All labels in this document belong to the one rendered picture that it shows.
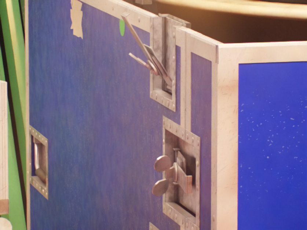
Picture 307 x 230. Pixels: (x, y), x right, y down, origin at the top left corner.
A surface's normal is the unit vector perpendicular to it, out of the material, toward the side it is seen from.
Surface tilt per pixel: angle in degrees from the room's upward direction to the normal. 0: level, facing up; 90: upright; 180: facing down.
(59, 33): 90
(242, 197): 90
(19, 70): 76
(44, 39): 90
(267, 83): 90
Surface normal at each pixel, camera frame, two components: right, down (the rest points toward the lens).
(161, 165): 0.54, 0.51
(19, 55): 0.58, -0.11
